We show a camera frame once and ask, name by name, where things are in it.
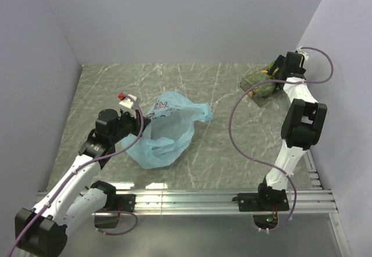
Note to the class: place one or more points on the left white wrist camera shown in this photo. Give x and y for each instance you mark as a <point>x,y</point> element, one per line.
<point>127,105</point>

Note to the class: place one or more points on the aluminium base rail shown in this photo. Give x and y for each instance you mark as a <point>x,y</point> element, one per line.
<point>220,202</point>

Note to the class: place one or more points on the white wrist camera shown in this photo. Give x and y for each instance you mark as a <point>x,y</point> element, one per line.
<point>302,51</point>
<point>127,105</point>

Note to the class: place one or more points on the clear plastic fruit bin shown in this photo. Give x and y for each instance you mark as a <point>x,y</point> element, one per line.
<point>246,83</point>

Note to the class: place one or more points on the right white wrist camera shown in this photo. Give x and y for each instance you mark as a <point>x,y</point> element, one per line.
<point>302,51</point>

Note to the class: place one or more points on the yellow lemon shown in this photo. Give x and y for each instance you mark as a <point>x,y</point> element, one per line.
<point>275,71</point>

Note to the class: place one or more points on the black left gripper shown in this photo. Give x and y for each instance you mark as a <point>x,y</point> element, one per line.
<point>136,121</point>

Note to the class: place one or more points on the light blue printed plastic bag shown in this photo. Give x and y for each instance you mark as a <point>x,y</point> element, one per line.
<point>170,131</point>

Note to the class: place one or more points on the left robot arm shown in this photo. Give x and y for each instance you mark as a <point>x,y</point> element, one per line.
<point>43,230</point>

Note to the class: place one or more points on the aluminium side rail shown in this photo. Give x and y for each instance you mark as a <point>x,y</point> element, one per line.
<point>312,171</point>

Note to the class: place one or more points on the green melon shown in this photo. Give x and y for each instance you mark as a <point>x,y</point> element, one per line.
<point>265,89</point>

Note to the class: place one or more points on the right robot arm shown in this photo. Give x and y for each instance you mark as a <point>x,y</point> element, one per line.
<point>300,130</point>

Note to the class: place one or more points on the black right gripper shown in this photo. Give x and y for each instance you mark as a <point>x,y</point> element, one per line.
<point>279,63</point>

